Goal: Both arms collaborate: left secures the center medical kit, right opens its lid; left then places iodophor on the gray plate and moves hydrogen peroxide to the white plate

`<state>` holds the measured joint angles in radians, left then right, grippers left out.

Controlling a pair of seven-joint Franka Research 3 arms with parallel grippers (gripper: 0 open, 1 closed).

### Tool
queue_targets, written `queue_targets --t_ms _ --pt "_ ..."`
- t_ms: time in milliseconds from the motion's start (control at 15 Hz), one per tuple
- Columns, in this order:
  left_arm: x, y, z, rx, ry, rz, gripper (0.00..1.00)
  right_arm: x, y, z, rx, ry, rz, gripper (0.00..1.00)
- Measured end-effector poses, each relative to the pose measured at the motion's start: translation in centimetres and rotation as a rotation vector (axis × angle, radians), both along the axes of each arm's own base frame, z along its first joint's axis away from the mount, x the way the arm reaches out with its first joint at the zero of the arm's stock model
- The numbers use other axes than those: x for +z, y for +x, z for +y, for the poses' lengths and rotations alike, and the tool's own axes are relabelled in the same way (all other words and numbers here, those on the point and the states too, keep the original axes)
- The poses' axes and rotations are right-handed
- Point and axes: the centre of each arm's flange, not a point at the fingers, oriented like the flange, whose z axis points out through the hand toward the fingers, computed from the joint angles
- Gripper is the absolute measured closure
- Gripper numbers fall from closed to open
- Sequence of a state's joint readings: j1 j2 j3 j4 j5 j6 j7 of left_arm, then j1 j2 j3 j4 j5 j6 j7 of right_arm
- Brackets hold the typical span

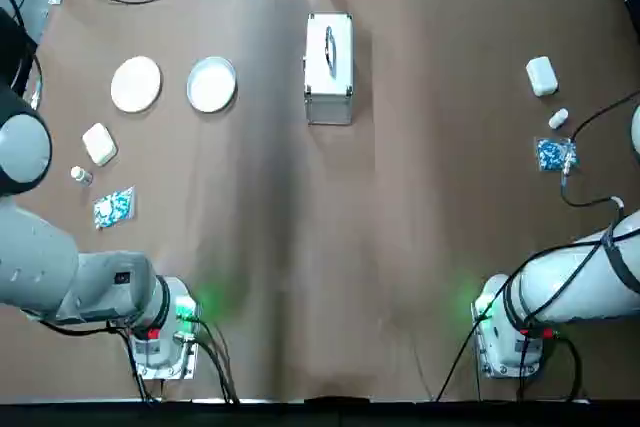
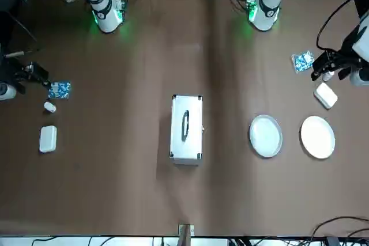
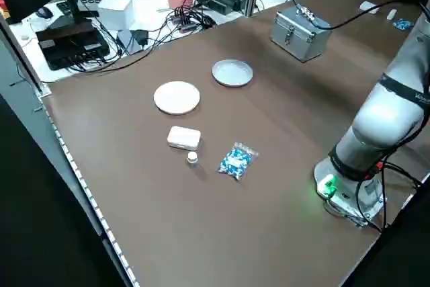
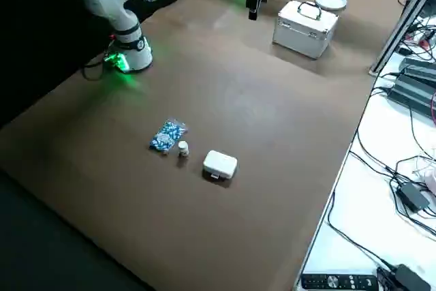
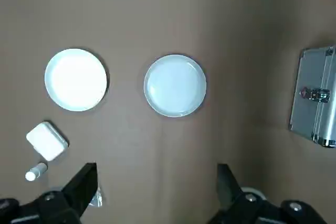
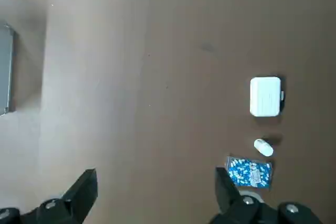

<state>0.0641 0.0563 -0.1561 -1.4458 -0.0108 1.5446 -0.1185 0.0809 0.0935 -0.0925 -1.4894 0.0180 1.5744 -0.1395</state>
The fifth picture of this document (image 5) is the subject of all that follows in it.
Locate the bag of blue white capsules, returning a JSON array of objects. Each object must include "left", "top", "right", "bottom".
[{"left": 89, "top": 186, "right": 106, "bottom": 208}]

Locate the white round plate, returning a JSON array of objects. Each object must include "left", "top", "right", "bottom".
[{"left": 44, "top": 48, "right": 108, "bottom": 112}]

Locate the gray round plate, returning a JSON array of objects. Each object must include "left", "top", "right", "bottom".
[{"left": 143, "top": 54, "right": 207, "bottom": 118}]

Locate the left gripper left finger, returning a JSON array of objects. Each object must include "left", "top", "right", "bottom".
[{"left": 0, "top": 163, "right": 98, "bottom": 224}]

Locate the white rectangular plastic box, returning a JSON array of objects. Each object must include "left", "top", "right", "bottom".
[{"left": 25, "top": 121, "right": 70, "bottom": 162}]

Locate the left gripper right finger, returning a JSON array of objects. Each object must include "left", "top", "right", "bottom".
[{"left": 207, "top": 163, "right": 329, "bottom": 224}]

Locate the small clear bottle white cap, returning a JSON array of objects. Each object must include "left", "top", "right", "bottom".
[{"left": 25, "top": 162, "right": 49, "bottom": 182}]

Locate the silver aluminium medical kit case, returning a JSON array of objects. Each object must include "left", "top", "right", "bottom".
[{"left": 288, "top": 46, "right": 336, "bottom": 148}]

